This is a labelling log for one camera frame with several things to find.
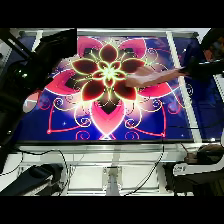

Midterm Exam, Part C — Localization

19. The red garment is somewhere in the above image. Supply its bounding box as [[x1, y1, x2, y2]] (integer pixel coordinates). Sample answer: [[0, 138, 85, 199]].
[[125, 65, 188, 90]]

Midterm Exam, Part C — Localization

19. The heap of clothes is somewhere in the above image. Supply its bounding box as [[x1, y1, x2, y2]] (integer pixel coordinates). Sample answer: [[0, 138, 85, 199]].
[[201, 28, 224, 64]]

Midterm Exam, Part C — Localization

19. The black cable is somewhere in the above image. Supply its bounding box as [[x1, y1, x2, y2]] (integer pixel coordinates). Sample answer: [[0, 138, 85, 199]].
[[123, 142, 165, 197], [18, 148, 70, 196]]

